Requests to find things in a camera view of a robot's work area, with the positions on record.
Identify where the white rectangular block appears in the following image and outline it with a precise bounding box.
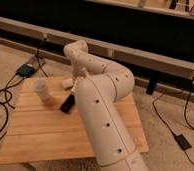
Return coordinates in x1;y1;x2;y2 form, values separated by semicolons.
62;78;73;89

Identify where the black power brick right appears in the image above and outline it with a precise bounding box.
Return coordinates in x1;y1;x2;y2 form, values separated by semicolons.
174;134;191;150

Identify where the black cable on floor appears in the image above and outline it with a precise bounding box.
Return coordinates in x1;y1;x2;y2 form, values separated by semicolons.
0;39;49;153

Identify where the black rectangular remote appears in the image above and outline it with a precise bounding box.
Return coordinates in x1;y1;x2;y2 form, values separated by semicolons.
60;94;75;113

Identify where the long wooden beam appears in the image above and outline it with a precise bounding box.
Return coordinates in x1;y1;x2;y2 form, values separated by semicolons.
0;17;194;79

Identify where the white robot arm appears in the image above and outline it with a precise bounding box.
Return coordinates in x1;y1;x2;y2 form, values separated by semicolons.
64;40;149;171

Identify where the wooden slatted table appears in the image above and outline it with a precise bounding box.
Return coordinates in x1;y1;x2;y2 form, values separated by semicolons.
0;76;150;166

